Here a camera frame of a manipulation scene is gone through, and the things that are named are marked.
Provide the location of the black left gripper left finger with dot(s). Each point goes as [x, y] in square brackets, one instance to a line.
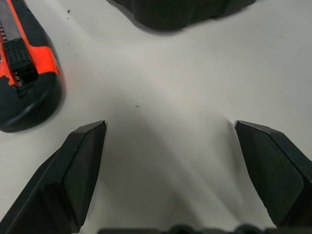
[61, 185]

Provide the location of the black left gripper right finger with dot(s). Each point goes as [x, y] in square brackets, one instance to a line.
[275, 175]

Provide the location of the orange black utility knife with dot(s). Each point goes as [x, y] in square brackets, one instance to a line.
[36, 97]

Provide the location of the black plastic object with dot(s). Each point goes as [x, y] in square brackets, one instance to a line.
[170, 12]

